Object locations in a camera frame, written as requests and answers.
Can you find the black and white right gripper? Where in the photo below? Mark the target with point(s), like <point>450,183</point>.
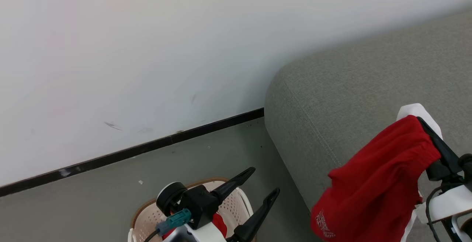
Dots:
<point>453,201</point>

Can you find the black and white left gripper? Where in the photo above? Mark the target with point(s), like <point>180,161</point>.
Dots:
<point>201,205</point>

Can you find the red and white garment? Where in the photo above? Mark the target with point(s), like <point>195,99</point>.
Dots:
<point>220,224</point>

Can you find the red shorts with white trim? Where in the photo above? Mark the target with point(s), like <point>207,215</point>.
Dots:
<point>376,179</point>

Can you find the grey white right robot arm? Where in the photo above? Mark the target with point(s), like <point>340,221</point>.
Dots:
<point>457,231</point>

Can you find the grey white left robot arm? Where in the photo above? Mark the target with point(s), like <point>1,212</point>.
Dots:
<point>175,237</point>

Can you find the grey fabric sofa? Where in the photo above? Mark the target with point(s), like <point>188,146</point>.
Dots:
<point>350,98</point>

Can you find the cream perforated laundry basket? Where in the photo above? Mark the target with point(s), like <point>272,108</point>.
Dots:
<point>236,207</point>

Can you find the round black left wrist camera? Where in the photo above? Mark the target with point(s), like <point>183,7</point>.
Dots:
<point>170,197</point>

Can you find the black wall baseboard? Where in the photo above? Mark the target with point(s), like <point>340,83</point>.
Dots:
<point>129,151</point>

